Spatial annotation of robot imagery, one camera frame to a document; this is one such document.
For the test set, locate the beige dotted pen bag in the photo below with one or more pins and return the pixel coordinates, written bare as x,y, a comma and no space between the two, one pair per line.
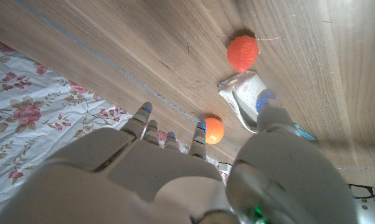
246,87

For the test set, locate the red textured ball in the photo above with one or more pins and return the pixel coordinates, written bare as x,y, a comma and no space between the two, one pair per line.
243,53

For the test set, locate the orange fruit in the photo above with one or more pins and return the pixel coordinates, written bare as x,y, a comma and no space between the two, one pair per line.
216,131

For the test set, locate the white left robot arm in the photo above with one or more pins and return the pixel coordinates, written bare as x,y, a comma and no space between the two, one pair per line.
371,211

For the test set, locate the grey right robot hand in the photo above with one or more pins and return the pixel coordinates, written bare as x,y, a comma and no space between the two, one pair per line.
144,180

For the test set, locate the floral backdrop cloth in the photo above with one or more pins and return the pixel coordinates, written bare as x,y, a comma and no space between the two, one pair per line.
35,93

